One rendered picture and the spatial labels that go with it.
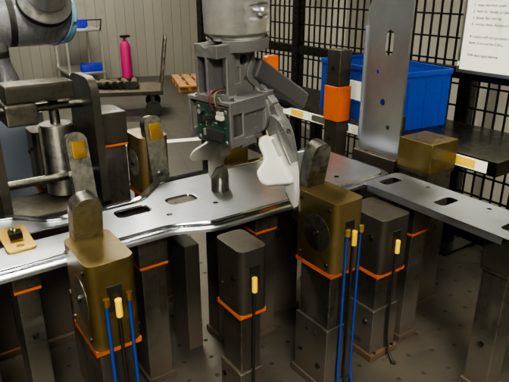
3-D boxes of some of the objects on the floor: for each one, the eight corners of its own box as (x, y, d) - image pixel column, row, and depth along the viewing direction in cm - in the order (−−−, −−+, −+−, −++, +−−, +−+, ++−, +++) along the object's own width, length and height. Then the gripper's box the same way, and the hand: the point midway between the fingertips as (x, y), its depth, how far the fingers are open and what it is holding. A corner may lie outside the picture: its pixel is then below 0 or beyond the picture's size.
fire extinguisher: (136, 79, 802) (133, 33, 778) (138, 82, 776) (135, 36, 752) (117, 79, 795) (113, 34, 770) (119, 82, 768) (114, 36, 744)
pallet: (233, 91, 710) (233, 83, 706) (180, 94, 690) (179, 86, 687) (216, 78, 803) (216, 72, 800) (169, 81, 784) (168, 74, 780)
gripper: (148, 35, 62) (164, 187, 70) (273, 51, 50) (275, 233, 58) (202, 27, 68) (211, 169, 76) (326, 39, 56) (321, 207, 64)
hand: (254, 191), depth 69 cm, fingers open, 14 cm apart
